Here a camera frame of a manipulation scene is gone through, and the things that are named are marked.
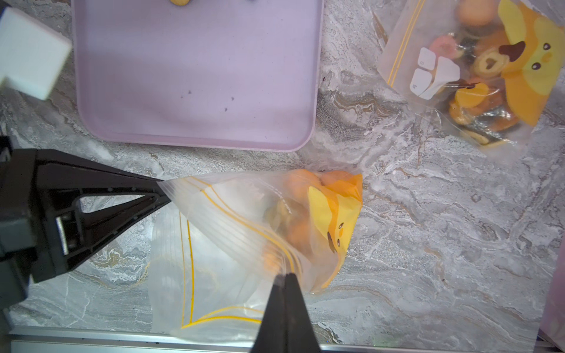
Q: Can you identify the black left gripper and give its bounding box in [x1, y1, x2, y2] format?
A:
[1, 136, 170, 309]

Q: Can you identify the ziploc bag with yellow chick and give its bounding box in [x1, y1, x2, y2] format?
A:
[149, 169, 363, 343]

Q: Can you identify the lilac plastic tray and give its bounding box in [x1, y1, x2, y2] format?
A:
[72, 1, 325, 152]

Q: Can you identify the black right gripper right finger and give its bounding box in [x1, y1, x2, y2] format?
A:
[284, 274, 322, 353]

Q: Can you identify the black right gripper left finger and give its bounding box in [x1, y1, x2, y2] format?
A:
[250, 275, 286, 353]

